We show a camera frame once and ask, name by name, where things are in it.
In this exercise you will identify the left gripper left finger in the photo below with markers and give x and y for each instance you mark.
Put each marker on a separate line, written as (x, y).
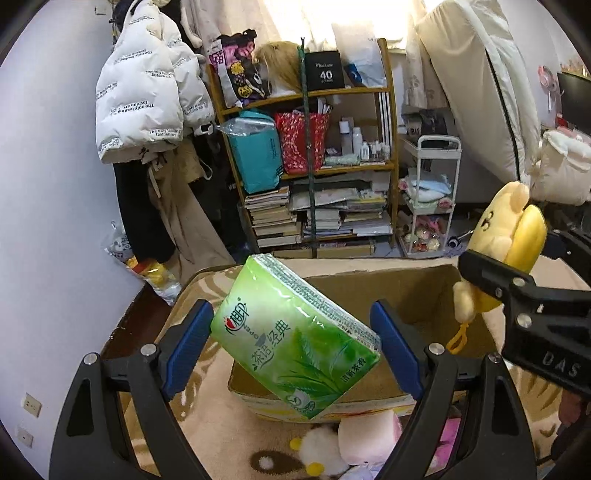
(92, 440)

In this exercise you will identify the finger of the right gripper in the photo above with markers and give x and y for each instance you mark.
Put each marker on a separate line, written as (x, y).
(492, 277)

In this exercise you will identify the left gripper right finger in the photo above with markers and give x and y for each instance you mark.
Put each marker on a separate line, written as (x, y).
(494, 439)

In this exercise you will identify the yellow plush toy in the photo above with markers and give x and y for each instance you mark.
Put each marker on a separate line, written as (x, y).
(512, 231)

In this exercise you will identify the pink swirl roll plush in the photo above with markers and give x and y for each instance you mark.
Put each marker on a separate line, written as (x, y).
(369, 438)

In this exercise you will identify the white fluffy plush toy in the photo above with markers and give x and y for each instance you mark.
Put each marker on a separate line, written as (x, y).
(318, 450)

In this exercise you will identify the green tissue pack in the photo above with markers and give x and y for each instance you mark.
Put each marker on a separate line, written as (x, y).
(299, 344)

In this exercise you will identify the cardboard box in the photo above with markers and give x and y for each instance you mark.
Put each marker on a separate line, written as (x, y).
(422, 296)

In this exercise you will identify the white rolling cart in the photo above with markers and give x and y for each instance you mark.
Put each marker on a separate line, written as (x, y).
(429, 190)

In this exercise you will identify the plastic bag on floor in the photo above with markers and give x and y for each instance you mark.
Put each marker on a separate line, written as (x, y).
(161, 280)

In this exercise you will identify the cream mattress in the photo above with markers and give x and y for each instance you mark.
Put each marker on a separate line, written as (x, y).
(483, 74)

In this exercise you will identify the wooden bookshelf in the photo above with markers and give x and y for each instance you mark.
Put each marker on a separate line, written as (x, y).
(355, 193)

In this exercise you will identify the stack of books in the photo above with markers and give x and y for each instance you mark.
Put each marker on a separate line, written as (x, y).
(273, 224)

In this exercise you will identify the red patterned bag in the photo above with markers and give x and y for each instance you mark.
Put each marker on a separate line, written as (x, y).
(293, 145)

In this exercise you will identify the beige coat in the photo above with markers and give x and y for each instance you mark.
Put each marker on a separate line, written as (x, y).
(196, 245)

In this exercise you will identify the black box with 40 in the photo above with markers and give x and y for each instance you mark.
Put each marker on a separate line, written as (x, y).
(324, 70)

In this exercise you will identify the teal bag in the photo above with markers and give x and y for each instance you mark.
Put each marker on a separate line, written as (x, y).
(255, 146)

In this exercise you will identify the blonde wig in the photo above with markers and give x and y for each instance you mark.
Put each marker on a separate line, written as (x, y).
(281, 62)

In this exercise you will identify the black anime tote bag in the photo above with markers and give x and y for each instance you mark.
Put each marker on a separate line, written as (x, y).
(231, 57)

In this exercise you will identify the white puffer jacket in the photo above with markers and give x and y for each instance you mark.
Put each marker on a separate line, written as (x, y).
(149, 94)

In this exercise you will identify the wall power outlet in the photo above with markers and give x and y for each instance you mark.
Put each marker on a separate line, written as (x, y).
(32, 405)

